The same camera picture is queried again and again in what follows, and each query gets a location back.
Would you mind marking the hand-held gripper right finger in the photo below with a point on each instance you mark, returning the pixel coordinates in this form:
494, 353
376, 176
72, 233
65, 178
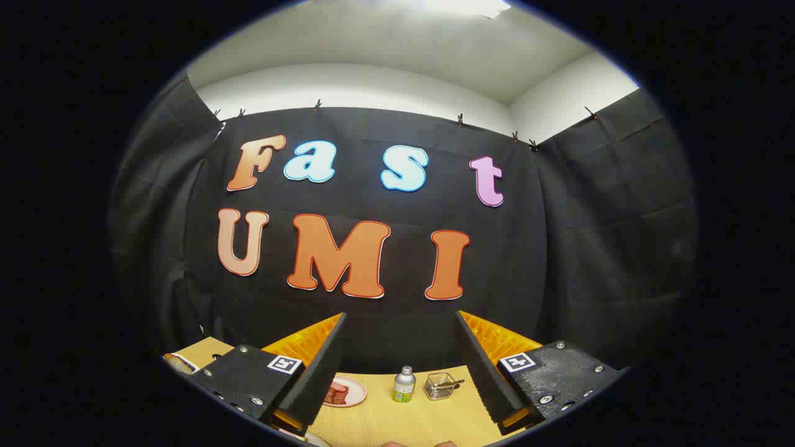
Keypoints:
484, 379

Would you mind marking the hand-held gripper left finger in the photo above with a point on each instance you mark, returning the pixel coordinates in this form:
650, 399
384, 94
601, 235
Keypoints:
320, 379

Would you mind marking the thick rounded bread slice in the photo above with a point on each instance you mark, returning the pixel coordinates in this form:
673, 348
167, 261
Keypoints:
178, 362

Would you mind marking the brown meat slices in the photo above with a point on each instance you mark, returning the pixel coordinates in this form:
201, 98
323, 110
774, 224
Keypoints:
338, 394

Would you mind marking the small brown utensil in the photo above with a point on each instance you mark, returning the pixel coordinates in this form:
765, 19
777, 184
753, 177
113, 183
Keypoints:
450, 385

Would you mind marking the pink round plate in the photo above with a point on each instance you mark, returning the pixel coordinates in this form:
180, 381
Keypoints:
355, 392

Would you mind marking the green and silver bottle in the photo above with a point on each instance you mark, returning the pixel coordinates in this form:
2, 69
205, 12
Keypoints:
404, 388

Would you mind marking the row of black cloth clips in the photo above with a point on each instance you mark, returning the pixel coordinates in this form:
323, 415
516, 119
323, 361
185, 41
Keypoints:
317, 104

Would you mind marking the ceiling light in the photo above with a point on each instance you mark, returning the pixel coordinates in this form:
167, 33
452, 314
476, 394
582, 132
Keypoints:
466, 6

